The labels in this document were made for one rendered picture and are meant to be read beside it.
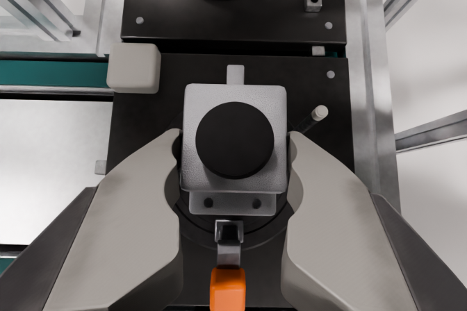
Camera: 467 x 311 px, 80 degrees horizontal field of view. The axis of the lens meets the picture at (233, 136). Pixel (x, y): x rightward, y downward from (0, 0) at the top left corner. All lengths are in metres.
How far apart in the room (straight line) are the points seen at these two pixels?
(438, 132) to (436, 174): 0.16
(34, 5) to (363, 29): 0.33
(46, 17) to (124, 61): 0.08
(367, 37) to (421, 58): 0.16
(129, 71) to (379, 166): 0.26
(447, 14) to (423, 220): 0.31
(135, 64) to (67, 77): 0.10
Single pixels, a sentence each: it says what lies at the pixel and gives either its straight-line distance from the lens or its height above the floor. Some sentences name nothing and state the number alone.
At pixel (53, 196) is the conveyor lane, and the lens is 0.38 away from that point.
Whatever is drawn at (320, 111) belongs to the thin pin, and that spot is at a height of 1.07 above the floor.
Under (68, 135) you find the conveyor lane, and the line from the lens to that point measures 0.38.
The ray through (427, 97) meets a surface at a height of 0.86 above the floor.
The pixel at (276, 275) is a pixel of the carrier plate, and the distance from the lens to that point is 0.28.
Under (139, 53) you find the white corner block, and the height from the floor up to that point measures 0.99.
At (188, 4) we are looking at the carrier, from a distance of 0.34.
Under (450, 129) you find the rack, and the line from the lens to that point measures 0.31.
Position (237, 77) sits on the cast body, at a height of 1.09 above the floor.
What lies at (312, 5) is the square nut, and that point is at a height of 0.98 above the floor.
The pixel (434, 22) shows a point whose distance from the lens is 0.55.
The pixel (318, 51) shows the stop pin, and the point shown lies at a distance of 0.32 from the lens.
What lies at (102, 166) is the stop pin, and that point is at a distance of 0.30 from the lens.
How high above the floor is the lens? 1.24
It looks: 79 degrees down
